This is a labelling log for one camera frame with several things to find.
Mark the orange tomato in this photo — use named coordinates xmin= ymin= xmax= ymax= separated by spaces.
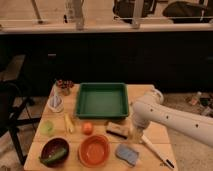
xmin=82 ymin=122 xmax=93 ymax=135

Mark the dark brown bowl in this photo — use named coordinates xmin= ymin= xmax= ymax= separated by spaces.
xmin=39 ymin=138 xmax=69 ymax=167

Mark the wooden board eraser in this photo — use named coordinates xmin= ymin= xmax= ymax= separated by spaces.
xmin=106 ymin=122 xmax=129 ymax=139

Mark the green cucumber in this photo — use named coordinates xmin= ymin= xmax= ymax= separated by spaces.
xmin=39 ymin=148 xmax=67 ymax=165

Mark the green cup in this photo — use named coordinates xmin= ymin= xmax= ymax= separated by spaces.
xmin=40 ymin=120 xmax=54 ymax=136

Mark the pot of dark flowers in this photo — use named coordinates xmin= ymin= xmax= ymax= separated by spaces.
xmin=56 ymin=80 xmax=74 ymax=96

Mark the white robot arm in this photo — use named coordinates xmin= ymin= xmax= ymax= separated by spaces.
xmin=131 ymin=89 xmax=213 ymax=147

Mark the black chair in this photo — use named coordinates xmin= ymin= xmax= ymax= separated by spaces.
xmin=0 ymin=80 xmax=40 ymax=164

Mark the blue sponge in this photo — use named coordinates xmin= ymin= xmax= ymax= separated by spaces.
xmin=115 ymin=144 xmax=139 ymax=166

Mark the green plastic tray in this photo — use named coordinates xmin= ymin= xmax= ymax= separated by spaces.
xmin=75 ymin=83 xmax=129 ymax=119

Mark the orange bowl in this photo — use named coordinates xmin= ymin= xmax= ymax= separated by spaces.
xmin=78 ymin=135 xmax=110 ymax=168

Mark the white utensil in bowl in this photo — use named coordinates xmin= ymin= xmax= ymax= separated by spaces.
xmin=53 ymin=86 xmax=60 ymax=108

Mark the small white bowl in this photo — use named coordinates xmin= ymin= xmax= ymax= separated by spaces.
xmin=47 ymin=97 xmax=63 ymax=113

